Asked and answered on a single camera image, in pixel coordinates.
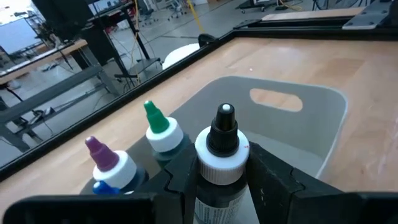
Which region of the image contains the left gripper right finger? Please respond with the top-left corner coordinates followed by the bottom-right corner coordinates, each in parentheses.
top-left (246, 141), bottom-right (343, 224)

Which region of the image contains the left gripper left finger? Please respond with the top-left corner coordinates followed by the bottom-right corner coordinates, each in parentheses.
top-left (135, 142), bottom-right (200, 224)

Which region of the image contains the black-capped food coloring bottle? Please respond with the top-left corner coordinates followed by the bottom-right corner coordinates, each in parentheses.
top-left (193, 103), bottom-right (251, 224)

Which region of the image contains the purple-capped food coloring bottle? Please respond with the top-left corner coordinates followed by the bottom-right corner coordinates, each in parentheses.
top-left (85, 136), bottom-right (149, 194)

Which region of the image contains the blue-capped food coloring bottle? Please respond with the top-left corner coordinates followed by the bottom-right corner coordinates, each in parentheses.
top-left (92, 180), bottom-right (134, 196)

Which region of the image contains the white lidded trash can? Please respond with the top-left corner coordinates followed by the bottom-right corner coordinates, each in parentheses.
top-left (161, 42), bottom-right (201, 71)

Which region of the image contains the black-legged workbench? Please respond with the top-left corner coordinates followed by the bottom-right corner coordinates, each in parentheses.
top-left (30, 0), bottom-right (162, 91)

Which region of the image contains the wooden workbench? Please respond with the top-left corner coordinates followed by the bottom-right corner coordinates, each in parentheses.
top-left (0, 39), bottom-right (90, 86)

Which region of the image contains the grey metal table frame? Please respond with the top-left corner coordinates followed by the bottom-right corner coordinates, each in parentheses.
top-left (0, 63), bottom-right (125, 153)

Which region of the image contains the yellow hanging cable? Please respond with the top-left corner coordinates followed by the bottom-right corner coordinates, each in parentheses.
top-left (186, 0), bottom-right (206, 34)

